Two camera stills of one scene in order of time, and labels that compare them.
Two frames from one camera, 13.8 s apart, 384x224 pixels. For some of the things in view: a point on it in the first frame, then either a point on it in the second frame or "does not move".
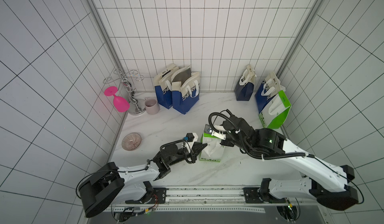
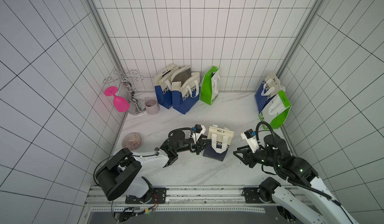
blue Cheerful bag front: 162,81 does not move
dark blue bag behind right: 269,86 does not move
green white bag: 213,152 -> 209,85
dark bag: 244,87 -> 220,138
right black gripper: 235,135 -> 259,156
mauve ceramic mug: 151,105 does not move
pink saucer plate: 131,141 does not move
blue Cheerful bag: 185,86 does not move
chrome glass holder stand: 137,106 does not move
